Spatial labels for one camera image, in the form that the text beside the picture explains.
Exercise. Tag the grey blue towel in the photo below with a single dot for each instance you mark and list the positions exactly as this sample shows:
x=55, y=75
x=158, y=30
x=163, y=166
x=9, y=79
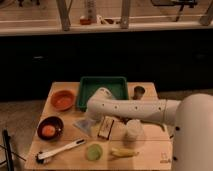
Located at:
x=85, y=125

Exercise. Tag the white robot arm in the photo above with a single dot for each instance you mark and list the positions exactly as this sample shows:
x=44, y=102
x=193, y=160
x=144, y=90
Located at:
x=191, y=117

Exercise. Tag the orange red bowl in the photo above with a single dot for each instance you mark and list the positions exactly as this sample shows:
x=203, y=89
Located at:
x=62, y=100

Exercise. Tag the dark maroon bowl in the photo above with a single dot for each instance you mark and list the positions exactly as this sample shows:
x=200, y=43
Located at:
x=54, y=121

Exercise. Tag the green plastic tray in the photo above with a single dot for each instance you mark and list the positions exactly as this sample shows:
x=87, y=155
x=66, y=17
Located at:
x=117, y=85

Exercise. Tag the metal cup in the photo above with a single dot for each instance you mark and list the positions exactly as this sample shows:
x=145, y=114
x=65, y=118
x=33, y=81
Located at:
x=138, y=92

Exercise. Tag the brown chocolate piece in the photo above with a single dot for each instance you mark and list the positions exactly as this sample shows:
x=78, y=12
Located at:
x=123, y=120

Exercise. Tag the wooden brown box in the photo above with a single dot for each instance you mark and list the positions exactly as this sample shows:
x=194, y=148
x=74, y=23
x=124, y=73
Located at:
x=105, y=128

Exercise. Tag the white plastic cup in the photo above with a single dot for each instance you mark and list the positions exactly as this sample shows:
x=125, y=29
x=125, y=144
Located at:
x=133, y=129

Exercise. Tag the green chili pepper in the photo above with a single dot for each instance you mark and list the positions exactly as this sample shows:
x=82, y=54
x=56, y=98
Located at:
x=161, y=126

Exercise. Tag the yellow banana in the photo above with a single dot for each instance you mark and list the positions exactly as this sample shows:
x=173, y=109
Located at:
x=123, y=152

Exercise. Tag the green round lid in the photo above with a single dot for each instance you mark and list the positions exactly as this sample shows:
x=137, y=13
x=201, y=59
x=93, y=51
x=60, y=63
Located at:
x=94, y=152

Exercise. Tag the red background object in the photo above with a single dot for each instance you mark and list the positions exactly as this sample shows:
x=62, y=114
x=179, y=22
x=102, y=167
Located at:
x=84, y=21

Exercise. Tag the orange fruit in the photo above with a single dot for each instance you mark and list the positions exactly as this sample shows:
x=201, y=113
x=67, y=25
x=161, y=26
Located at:
x=48, y=131

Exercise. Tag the black tripod stand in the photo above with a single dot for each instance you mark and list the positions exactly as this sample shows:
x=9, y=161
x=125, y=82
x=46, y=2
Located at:
x=8, y=162

